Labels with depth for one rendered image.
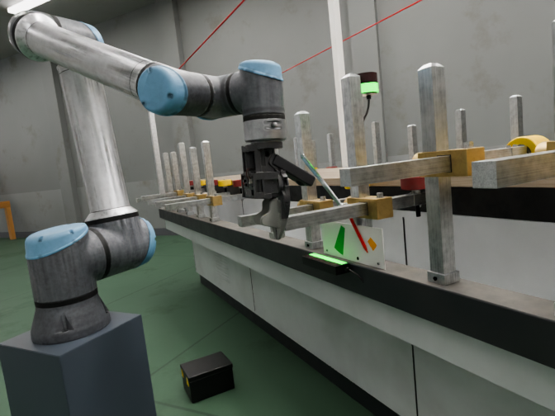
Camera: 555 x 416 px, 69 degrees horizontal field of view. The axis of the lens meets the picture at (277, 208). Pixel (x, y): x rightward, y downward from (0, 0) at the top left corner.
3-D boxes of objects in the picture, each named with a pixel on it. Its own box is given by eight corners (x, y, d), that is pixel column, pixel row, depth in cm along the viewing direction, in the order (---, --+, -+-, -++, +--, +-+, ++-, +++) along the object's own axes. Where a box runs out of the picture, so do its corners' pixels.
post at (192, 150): (201, 228, 238) (190, 146, 232) (199, 228, 241) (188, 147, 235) (206, 227, 239) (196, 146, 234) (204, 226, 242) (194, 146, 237)
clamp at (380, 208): (377, 219, 96) (376, 199, 95) (343, 215, 108) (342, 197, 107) (396, 216, 98) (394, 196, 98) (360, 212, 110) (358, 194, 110)
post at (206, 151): (214, 231, 215) (202, 140, 210) (211, 230, 219) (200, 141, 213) (220, 229, 217) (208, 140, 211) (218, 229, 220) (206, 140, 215)
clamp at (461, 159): (465, 177, 72) (464, 148, 71) (409, 177, 84) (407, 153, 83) (488, 172, 75) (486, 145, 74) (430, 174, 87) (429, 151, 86)
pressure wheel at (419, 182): (419, 219, 103) (415, 175, 102) (396, 217, 110) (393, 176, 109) (440, 215, 107) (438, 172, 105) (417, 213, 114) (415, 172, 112)
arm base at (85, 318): (63, 348, 95) (55, 308, 94) (15, 340, 104) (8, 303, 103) (125, 317, 112) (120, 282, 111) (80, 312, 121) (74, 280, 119)
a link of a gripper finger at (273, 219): (258, 242, 87) (255, 200, 86) (282, 238, 90) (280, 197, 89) (264, 244, 84) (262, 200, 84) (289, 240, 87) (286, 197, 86)
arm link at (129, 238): (84, 281, 118) (26, 24, 114) (134, 264, 133) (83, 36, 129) (116, 279, 110) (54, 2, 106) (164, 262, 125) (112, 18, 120)
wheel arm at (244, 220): (243, 230, 111) (241, 215, 110) (238, 229, 114) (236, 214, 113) (367, 207, 130) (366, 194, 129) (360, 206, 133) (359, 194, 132)
